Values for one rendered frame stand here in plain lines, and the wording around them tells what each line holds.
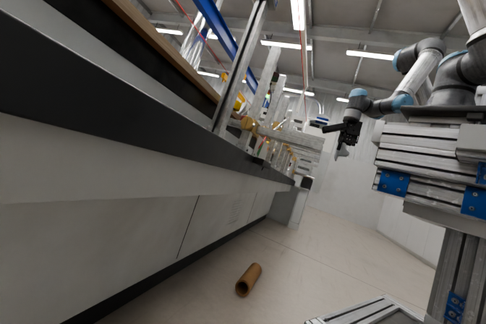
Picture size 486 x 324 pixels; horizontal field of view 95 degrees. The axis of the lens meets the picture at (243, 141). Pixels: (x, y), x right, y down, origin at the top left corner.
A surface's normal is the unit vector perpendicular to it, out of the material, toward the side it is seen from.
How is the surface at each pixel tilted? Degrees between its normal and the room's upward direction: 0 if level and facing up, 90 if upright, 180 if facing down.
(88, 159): 90
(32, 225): 90
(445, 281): 90
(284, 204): 90
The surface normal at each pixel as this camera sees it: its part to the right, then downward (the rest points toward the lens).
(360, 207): -0.31, -0.21
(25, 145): 0.90, 0.27
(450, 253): -0.72, -0.32
